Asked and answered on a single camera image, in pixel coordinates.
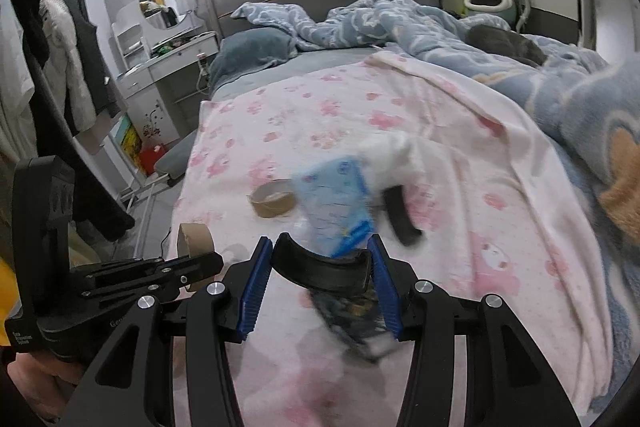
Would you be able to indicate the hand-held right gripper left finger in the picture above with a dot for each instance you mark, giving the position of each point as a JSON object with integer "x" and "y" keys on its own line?
{"x": 254, "y": 292}

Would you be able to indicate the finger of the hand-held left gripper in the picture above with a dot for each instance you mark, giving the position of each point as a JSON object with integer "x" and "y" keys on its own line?
{"x": 130, "y": 291}
{"x": 150, "y": 266}

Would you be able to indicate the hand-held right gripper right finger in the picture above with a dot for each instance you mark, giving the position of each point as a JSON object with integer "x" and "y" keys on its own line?
{"x": 386, "y": 294}

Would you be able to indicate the dark printed packet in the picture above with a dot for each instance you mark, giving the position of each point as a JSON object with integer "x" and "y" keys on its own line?
{"x": 355, "y": 322}

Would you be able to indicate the brown cardboard tape roll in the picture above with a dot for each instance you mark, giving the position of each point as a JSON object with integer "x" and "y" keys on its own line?
{"x": 272, "y": 202}
{"x": 192, "y": 239}

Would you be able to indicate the black curved plastic piece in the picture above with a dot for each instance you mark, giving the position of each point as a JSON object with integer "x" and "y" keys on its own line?
{"x": 320, "y": 269}
{"x": 402, "y": 217}

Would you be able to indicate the blue plastic packet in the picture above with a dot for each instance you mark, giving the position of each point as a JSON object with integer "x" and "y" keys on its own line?
{"x": 335, "y": 202}

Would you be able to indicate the white tissue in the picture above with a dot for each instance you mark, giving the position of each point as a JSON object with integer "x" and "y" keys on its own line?
{"x": 390, "y": 157}

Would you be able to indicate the person's left hand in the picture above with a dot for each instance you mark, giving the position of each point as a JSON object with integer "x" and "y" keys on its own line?
{"x": 45, "y": 382}

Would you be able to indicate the white clothes rack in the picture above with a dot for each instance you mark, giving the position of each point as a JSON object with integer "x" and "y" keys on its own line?
{"x": 145, "y": 202}

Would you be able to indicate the grey stool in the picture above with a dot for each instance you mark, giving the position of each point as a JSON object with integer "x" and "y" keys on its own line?
{"x": 172, "y": 162}

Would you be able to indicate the red container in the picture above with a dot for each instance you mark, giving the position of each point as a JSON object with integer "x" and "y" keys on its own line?
{"x": 152, "y": 157}

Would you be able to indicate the yellow box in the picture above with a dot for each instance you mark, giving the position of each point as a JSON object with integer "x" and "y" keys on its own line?
{"x": 130, "y": 142}

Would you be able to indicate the white hanging garment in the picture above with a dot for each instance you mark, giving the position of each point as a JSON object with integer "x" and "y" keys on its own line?
{"x": 15, "y": 82}

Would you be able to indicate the white fluffy coat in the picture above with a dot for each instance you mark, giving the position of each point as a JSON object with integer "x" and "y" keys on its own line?
{"x": 67, "y": 57}

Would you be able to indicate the dark grey vest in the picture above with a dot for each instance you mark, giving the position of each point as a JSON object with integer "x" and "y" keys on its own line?
{"x": 92, "y": 57}

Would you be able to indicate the pink printed blanket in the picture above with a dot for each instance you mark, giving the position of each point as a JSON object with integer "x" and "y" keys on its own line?
{"x": 350, "y": 117}

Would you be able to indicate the white vanity table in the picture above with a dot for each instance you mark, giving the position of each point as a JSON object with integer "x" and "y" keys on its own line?
{"x": 165, "y": 77}

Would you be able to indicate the black hanging garment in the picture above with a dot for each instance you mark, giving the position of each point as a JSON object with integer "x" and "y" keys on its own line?
{"x": 27, "y": 12}

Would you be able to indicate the grey-blue pillow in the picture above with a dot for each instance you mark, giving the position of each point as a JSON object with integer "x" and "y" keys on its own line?
{"x": 250, "y": 54}

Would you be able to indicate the grey bed sheet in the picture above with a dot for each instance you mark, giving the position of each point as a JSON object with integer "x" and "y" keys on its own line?
{"x": 310, "y": 64}

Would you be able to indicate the blue patterned duvet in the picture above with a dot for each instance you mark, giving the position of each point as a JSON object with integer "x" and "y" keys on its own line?
{"x": 550, "y": 77}

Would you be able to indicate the dark grey cloth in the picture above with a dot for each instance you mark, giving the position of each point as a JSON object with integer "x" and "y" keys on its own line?
{"x": 505, "y": 42}

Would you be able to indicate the green and white pet house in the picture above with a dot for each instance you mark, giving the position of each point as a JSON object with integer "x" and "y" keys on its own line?
{"x": 492, "y": 4}

